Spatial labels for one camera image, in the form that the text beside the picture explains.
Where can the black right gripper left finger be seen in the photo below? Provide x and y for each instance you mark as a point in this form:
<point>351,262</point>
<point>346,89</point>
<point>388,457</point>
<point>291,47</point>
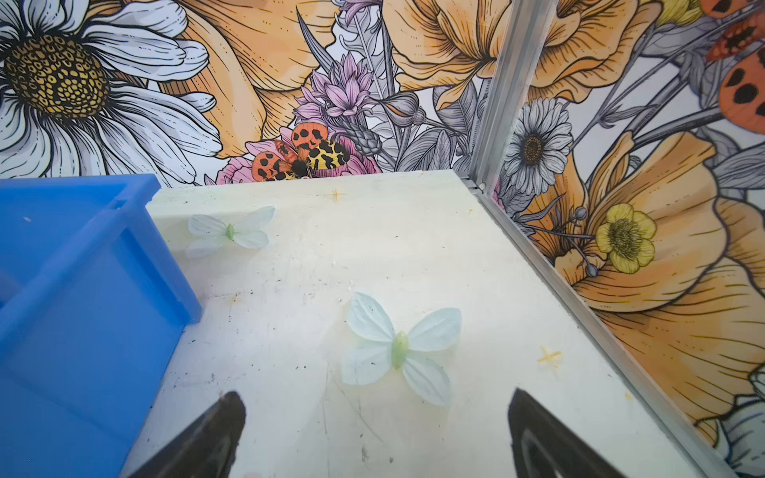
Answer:
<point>206,448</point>

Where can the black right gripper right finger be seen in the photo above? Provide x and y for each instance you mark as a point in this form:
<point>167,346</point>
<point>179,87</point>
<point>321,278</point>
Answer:
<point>545,447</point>

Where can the blue plastic bin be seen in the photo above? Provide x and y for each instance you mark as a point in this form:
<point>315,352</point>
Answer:
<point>93,305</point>

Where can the aluminium corner post right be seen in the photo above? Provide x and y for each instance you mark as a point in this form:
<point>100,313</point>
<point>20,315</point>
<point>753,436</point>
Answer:
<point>523,43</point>

